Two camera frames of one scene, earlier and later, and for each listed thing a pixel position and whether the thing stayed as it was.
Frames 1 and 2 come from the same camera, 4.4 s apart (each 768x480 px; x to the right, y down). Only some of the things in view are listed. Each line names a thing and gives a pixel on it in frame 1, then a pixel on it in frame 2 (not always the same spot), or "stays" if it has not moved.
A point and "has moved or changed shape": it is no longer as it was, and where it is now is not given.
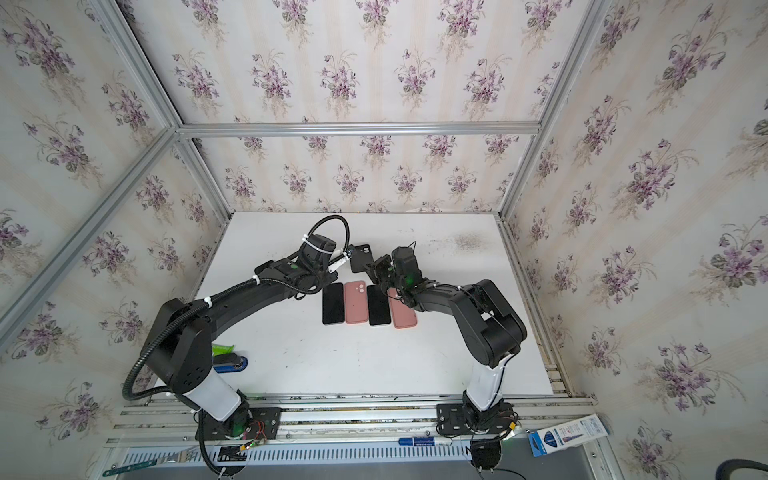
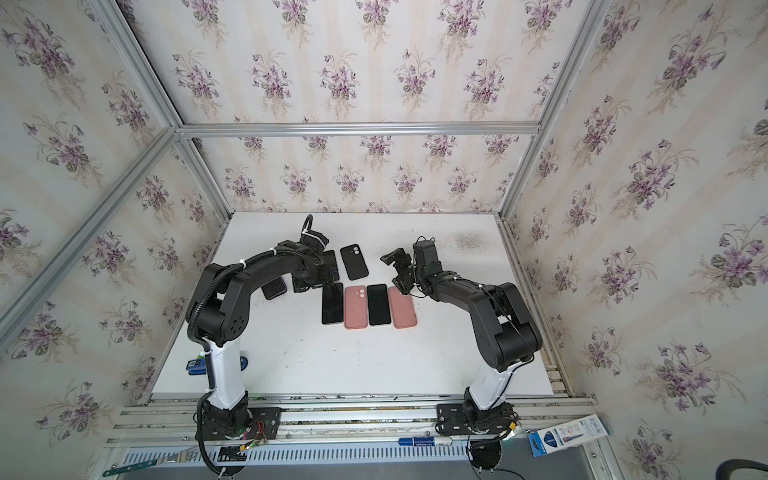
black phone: [361, 256] has moved or changed shape
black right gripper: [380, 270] to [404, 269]
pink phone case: [356, 302] stays
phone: [378, 306] stays
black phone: [332, 303] stays
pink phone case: [404, 316] stays
